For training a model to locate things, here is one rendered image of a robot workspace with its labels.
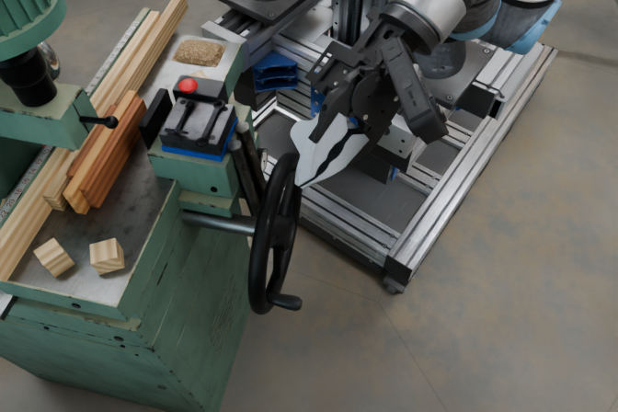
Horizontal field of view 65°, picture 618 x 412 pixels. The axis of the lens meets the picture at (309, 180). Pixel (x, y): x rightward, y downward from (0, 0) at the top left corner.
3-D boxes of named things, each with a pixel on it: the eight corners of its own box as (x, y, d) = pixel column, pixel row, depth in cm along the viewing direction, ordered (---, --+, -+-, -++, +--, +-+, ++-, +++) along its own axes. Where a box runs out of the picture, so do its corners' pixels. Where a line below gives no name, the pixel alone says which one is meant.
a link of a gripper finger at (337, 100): (323, 149, 53) (372, 86, 53) (332, 156, 52) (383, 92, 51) (297, 130, 50) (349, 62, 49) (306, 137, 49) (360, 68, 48)
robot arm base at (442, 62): (417, 28, 119) (426, -8, 111) (474, 52, 114) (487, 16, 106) (386, 61, 112) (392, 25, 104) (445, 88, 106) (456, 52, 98)
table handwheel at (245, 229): (303, 124, 78) (313, 188, 104) (186, 105, 80) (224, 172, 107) (259, 306, 67) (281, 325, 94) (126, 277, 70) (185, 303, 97)
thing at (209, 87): (222, 162, 76) (216, 139, 72) (156, 150, 78) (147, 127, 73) (246, 104, 84) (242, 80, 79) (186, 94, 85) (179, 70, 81)
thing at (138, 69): (63, 211, 78) (53, 197, 75) (52, 209, 78) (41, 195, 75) (188, 8, 110) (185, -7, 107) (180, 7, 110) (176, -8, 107)
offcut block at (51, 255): (55, 278, 71) (42, 265, 68) (45, 263, 73) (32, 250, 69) (74, 264, 73) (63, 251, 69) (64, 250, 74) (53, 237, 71)
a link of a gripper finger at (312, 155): (278, 165, 56) (326, 103, 56) (303, 191, 52) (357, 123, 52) (259, 154, 54) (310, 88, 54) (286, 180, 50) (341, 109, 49)
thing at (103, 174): (99, 208, 78) (87, 190, 74) (90, 206, 79) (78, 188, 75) (151, 118, 90) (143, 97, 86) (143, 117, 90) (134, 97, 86)
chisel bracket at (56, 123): (83, 158, 74) (59, 120, 67) (0, 143, 76) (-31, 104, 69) (105, 122, 78) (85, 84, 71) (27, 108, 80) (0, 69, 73)
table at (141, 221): (187, 337, 72) (178, 324, 67) (4, 295, 76) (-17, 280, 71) (287, 70, 107) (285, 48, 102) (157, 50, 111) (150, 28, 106)
